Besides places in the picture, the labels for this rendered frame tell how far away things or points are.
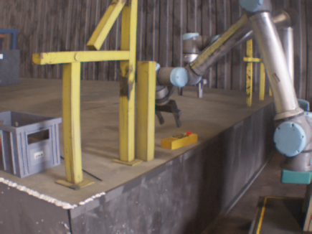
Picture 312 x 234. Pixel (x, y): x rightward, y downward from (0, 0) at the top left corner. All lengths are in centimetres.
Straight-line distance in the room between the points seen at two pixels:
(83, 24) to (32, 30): 161
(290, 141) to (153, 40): 478
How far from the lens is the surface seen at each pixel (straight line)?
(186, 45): 199
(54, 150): 164
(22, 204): 140
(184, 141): 204
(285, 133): 144
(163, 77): 174
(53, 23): 755
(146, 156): 173
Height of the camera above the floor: 122
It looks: 10 degrees down
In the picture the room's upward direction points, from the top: 1 degrees clockwise
